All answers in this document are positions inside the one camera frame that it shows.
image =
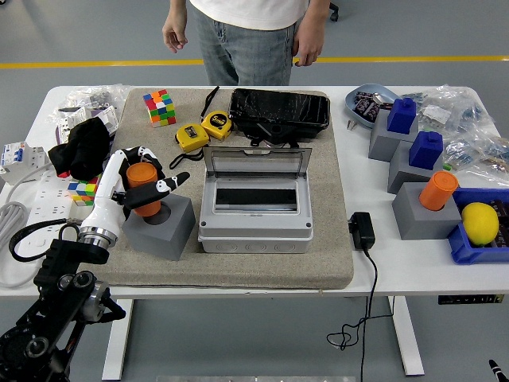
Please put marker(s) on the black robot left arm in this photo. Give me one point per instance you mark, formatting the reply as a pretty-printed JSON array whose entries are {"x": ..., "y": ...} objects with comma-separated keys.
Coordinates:
[{"x": 75, "y": 252}]

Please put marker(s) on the grey block with round hole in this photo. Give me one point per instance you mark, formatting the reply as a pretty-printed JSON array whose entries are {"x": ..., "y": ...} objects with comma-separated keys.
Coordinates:
[
  {"x": 167, "y": 238},
  {"x": 421, "y": 223}
]

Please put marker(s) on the yellow tape measure round label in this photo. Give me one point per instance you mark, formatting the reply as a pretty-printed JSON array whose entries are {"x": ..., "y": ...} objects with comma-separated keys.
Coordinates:
[{"x": 216, "y": 125}]

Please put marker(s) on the black power adapter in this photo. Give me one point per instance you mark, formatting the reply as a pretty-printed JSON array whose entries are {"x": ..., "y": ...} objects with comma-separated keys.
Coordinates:
[{"x": 362, "y": 231}]

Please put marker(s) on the person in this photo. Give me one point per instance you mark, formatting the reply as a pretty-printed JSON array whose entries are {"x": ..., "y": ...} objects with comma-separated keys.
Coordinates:
[{"x": 246, "y": 40}]

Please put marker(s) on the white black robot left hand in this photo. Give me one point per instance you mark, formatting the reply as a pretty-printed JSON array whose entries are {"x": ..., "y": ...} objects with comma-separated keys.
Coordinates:
[{"x": 105, "y": 195}]

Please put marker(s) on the black cloth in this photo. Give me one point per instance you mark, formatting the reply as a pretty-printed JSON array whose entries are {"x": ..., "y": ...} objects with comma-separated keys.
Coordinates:
[{"x": 85, "y": 147}]

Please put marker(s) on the grey electrical box clear lid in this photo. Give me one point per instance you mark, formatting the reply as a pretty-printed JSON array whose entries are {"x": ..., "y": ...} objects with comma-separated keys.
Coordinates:
[{"x": 254, "y": 231}]

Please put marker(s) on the large colourful puzzle cube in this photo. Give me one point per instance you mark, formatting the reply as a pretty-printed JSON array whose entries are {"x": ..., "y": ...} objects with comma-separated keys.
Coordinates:
[{"x": 159, "y": 107}]

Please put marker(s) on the person's right hand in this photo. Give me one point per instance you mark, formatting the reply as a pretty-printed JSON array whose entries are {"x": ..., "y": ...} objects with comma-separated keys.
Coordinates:
[{"x": 174, "y": 33}]

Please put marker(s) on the clear bag of blue parts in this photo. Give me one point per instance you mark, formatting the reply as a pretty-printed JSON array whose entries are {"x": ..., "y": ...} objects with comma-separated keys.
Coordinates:
[{"x": 457, "y": 107}]

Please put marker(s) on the black table control panel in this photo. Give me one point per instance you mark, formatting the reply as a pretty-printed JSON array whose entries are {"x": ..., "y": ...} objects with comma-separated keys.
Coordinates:
[{"x": 469, "y": 299}]

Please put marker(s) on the small colourful puzzle cube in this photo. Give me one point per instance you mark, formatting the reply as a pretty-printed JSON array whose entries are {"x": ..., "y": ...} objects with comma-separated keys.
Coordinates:
[{"x": 81, "y": 191}]

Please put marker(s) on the person's left hand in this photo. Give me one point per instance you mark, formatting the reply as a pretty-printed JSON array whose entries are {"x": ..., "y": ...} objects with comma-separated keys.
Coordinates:
[{"x": 309, "y": 44}]

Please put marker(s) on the clear bag of mixed parts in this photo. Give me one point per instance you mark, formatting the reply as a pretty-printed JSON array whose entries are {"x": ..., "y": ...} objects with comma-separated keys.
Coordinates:
[{"x": 485, "y": 153}]

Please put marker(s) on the clear bag of grey parts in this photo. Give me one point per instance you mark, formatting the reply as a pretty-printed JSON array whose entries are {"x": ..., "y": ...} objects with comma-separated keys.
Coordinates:
[{"x": 107, "y": 93}]

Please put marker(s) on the brown silver packet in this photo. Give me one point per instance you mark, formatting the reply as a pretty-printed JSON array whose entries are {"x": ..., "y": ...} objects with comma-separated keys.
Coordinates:
[{"x": 382, "y": 100}]

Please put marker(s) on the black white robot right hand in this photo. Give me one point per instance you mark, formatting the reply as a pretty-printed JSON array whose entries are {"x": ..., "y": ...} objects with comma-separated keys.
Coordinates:
[{"x": 500, "y": 373}]

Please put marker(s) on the white labelled packet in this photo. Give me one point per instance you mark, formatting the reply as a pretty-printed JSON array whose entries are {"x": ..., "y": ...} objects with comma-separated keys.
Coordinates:
[{"x": 71, "y": 117}]

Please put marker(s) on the blue square battery block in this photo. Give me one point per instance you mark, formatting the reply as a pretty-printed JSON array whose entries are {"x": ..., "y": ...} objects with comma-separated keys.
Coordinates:
[
  {"x": 401, "y": 117},
  {"x": 426, "y": 151}
]

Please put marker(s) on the light blue dish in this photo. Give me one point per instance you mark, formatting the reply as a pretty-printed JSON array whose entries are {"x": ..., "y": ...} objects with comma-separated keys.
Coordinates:
[{"x": 350, "y": 101}]

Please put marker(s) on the black triangular bracket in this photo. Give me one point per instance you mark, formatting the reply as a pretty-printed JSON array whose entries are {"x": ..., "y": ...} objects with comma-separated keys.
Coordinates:
[{"x": 274, "y": 130}]

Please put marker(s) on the white power strip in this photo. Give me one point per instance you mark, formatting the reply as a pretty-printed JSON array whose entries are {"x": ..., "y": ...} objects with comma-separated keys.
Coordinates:
[{"x": 47, "y": 207}]

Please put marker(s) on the small green connector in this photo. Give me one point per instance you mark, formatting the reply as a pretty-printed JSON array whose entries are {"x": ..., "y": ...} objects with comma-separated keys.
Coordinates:
[{"x": 447, "y": 167}]

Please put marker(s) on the white table leg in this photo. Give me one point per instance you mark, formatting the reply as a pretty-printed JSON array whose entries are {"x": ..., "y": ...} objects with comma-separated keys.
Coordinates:
[
  {"x": 117, "y": 346},
  {"x": 407, "y": 338}
]

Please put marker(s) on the white circuit breaker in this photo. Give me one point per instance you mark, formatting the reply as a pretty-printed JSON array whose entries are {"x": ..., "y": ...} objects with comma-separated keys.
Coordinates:
[{"x": 20, "y": 159}]

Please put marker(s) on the yellow lemon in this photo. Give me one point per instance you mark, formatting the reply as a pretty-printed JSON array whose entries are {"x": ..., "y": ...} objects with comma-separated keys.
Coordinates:
[{"x": 480, "y": 223}]

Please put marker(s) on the person's left forearm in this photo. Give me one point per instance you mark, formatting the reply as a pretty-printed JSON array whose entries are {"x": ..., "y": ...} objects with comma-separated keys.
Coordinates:
[{"x": 318, "y": 11}]

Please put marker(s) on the grey block with square hole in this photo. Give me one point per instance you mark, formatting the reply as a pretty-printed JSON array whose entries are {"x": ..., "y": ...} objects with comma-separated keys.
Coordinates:
[
  {"x": 383, "y": 143},
  {"x": 403, "y": 175}
]

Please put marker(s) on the person's right forearm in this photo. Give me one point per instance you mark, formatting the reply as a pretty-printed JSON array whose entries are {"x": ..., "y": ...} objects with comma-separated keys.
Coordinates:
[{"x": 177, "y": 7}]

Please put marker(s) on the dark purple packet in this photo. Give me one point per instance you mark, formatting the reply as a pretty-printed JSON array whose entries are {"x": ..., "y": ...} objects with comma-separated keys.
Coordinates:
[{"x": 366, "y": 108}]

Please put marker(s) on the black plastic tray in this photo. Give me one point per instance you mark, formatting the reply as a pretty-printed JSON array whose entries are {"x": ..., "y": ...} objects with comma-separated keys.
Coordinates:
[{"x": 278, "y": 105}]

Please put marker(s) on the orange cylinder battery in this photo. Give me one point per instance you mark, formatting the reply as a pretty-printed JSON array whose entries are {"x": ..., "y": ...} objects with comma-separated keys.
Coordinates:
[
  {"x": 437, "y": 191},
  {"x": 141, "y": 175}
]

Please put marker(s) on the grey-brown fabric mat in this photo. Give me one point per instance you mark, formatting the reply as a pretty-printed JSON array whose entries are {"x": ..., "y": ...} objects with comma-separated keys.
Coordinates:
[{"x": 238, "y": 270}]

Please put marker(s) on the yellow tape measure black clip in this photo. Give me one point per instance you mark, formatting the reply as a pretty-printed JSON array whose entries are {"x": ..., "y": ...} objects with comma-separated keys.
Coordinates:
[{"x": 191, "y": 137}]

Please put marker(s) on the blue plastic bin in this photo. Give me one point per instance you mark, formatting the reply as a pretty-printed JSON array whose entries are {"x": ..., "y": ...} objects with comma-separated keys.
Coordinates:
[{"x": 465, "y": 250}]

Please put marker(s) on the dark packets in bin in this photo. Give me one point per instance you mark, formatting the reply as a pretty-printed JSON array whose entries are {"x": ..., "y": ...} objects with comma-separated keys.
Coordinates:
[{"x": 502, "y": 209}]

